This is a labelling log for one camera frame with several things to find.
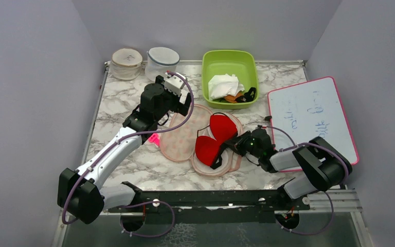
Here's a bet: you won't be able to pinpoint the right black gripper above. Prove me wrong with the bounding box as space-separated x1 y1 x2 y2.
224 130 262 158

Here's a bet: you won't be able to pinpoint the floral mesh laundry bag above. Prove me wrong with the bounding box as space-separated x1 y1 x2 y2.
160 104 244 177

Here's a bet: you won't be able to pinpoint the red and black bra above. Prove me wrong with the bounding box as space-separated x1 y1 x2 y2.
195 112 239 170

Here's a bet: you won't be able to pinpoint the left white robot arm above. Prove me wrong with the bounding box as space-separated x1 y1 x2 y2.
57 72 194 225

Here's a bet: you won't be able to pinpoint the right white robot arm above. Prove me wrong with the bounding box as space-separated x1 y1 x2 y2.
221 127 352 209

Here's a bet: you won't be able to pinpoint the beige round laundry bag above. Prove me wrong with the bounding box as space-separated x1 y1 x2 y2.
110 48 143 80

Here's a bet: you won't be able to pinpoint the pink plastic clip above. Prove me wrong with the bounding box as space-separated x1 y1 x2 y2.
148 133 160 147

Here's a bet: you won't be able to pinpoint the orange and black items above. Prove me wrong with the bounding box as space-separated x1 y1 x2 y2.
216 87 257 103

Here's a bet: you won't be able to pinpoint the pink framed whiteboard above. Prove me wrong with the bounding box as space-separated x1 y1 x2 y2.
267 77 359 165

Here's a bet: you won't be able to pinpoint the crumpled white cloth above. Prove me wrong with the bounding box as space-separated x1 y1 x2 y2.
208 74 245 100

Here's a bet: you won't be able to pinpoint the green plastic bin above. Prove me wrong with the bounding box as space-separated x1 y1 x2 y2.
201 49 259 110

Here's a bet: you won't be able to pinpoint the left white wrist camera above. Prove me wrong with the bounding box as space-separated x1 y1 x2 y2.
164 71 187 97

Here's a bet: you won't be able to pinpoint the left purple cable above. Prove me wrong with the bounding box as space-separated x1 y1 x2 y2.
61 70 195 239

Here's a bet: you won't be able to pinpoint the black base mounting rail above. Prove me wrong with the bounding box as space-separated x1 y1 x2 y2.
107 190 310 224

